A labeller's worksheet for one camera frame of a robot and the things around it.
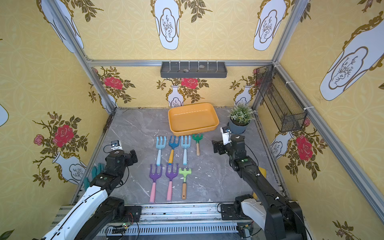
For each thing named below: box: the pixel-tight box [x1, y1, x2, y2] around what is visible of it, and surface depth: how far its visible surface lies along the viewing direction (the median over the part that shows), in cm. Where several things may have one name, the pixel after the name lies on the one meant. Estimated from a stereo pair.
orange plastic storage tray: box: [168, 103, 220, 137], surface depth 115 cm
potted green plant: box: [227, 103, 257, 134], surface depth 97 cm
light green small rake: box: [179, 167, 192, 200], surface depth 85 cm
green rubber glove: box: [83, 163, 106, 191], surface depth 89 cm
